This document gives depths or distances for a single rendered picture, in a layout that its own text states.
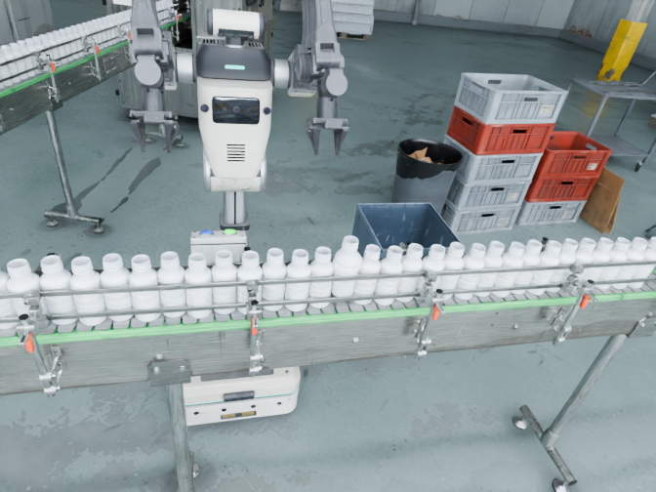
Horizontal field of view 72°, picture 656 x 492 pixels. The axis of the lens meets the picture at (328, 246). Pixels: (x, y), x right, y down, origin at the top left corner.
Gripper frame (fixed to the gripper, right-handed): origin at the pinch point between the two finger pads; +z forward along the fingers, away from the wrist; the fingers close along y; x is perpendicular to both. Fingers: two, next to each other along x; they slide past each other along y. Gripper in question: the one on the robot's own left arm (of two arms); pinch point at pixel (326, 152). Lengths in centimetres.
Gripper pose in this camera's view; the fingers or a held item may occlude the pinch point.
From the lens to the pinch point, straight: 130.8
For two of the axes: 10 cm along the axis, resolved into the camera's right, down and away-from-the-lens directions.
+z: -0.1, 9.8, 2.0
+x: -3.6, -1.9, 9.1
